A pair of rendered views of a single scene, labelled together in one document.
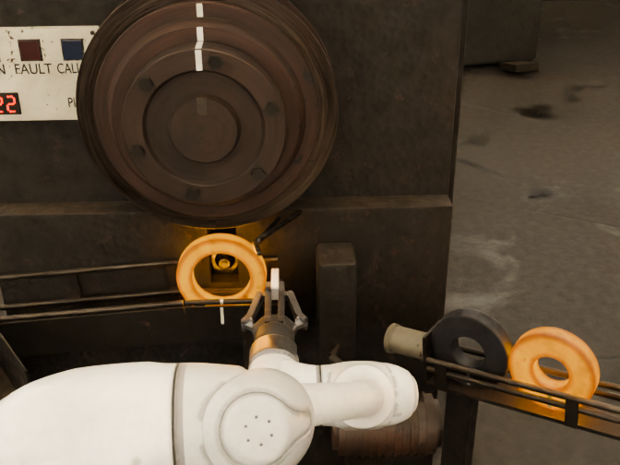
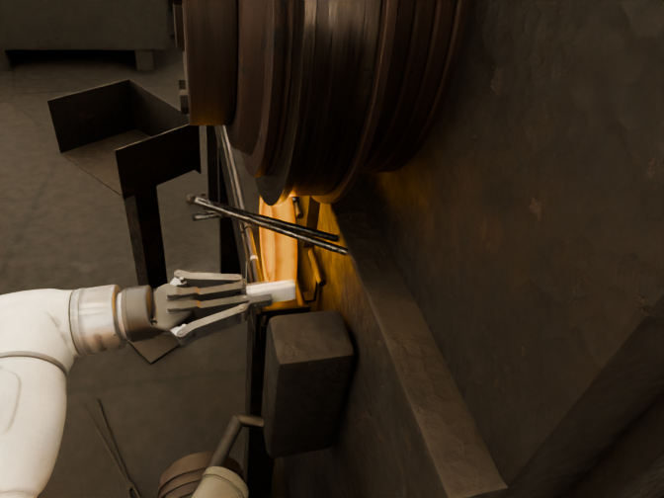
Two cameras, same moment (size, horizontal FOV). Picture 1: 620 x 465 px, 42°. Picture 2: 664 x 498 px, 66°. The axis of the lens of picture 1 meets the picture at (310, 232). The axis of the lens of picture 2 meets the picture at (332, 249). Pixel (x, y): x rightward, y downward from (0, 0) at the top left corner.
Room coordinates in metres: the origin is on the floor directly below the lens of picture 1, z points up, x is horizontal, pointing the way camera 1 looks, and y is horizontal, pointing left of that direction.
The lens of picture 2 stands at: (1.31, -0.44, 1.29)
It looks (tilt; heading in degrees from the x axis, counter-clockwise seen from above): 41 degrees down; 71
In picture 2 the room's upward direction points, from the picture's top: 10 degrees clockwise
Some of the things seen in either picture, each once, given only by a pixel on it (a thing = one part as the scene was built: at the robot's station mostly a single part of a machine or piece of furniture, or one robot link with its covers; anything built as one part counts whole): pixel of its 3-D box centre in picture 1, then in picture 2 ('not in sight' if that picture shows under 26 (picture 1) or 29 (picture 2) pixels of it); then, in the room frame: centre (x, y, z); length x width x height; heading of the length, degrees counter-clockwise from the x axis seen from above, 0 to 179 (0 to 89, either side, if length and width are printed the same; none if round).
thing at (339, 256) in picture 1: (335, 301); (304, 387); (1.45, -0.05, 0.68); 0.11 x 0.08 x 0.24; 1
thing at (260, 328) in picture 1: (274, 333); (159, 309); (1.26, 0.07, 0.73); 0.09 x 0.08 x 0.07; 1
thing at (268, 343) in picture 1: (274, 360); (104, 318); (1.18, 0.07, 0.72); 0.09 x 0.06 x 0.09; 91
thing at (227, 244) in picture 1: (221, 275); (276, 238); (1.44, 0.18, 0.75); 0.18 x 0.03 x 0.18; 90
